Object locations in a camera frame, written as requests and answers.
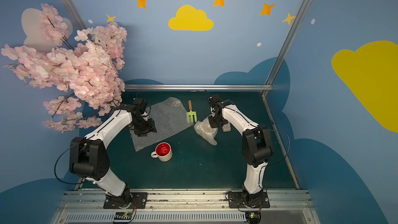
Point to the left circuit board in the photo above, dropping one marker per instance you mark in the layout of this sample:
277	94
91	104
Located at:
122	218

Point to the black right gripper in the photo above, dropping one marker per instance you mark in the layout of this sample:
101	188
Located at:
215	123

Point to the left aluminium frame post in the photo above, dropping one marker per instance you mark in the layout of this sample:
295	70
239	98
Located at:
74	13

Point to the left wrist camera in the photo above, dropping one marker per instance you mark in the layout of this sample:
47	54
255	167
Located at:
140	104

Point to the right aluminium frame post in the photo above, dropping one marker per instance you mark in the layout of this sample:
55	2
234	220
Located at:
293	29

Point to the white mug red interior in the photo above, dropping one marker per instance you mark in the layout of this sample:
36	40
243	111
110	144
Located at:
163	152

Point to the green fork wooden handle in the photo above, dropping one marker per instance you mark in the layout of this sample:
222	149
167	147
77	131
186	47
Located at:
191	115

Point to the white tape dispenser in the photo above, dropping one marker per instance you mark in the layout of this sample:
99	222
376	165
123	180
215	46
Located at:
226	127

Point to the aluminium front rail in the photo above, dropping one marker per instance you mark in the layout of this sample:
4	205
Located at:
183	206

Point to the right circuit board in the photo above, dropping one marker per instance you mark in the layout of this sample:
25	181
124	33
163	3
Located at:
252	217

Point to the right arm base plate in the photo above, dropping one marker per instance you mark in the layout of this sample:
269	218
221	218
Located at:
246	200

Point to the pink cherry blossom tree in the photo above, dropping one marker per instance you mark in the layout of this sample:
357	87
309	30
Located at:
88	73

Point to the circuit board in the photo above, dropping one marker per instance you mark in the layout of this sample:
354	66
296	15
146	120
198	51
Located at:
122	218
252	217

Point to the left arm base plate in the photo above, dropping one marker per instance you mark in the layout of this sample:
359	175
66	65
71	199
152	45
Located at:
126	201

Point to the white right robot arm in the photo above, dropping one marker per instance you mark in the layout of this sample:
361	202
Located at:
257	147

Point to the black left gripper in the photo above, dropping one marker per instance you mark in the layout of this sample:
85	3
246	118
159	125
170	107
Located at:
144	127

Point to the aluminium frame post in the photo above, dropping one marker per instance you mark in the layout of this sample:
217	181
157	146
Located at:
74	13
293	29

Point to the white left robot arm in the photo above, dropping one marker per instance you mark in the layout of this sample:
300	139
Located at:
89	159

